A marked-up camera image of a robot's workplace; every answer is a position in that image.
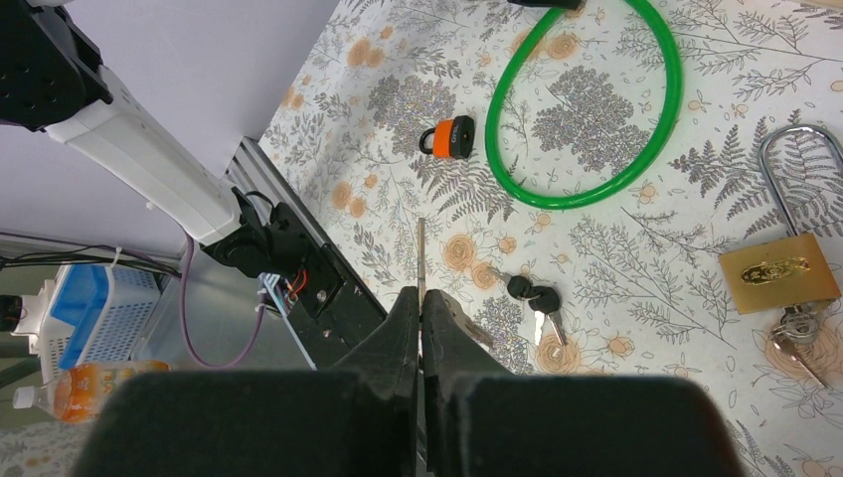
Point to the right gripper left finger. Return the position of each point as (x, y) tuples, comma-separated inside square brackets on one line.
[(357, 418)]

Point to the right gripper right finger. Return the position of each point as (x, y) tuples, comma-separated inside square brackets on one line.
[(482, 420)]

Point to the green cable lock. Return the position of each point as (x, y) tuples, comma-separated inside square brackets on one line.
[(667, 121)]

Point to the brass padlock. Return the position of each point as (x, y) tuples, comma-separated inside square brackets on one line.
[(790, 273)]

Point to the small silver key pair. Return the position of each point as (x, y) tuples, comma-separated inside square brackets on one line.
[(455, 309)]

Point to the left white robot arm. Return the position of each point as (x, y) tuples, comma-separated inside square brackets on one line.
[(54, 80)]

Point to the black headed keys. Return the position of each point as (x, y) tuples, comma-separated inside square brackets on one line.
[(542, 299)]

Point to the floral table mat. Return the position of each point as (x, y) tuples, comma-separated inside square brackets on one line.
[(642, 290)]

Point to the orange black small padlock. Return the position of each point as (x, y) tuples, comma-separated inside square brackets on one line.
[(449, 139)]

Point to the orange drink bottle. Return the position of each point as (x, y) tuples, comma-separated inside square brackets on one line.
[(78, 394)]

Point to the white blue plastic basket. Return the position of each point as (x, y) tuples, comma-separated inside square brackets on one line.
[(87, 313)]

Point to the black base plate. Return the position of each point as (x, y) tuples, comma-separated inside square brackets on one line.
[(334, 311)]

